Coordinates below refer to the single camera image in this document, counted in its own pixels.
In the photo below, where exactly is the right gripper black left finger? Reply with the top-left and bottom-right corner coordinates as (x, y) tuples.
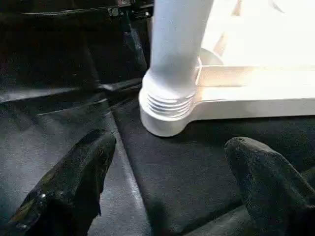
(0, 129), (117, 236)

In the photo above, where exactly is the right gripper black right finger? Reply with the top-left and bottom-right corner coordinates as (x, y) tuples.
(223, 137), (315, 236)

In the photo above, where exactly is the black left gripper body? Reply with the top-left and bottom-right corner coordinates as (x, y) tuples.
(107, 0), (155, 19)

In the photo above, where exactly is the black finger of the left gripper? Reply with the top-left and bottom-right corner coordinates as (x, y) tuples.
(122, 14), (149, 72)

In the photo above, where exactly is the white plastic table leg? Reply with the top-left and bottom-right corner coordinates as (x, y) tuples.
(141, 0), (215, 121)

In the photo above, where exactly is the white plastic table top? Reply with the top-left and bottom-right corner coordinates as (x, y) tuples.
(137, 0), (315, 138)

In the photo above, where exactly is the black work mat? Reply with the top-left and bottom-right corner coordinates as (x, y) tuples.
(0, 0), (315, 236)

